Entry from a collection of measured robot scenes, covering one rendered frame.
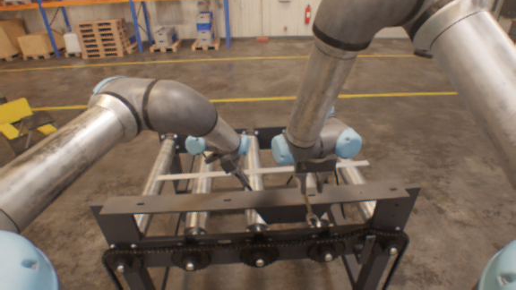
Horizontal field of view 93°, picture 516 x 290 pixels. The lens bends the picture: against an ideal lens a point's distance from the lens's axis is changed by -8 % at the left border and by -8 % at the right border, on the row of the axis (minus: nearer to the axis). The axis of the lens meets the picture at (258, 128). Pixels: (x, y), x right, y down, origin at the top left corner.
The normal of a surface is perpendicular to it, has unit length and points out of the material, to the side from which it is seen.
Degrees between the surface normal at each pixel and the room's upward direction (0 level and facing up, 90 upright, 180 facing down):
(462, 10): 89
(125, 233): 90
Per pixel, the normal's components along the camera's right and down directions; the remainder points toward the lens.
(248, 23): 0.07, 0.50
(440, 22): -0.40, 0.67
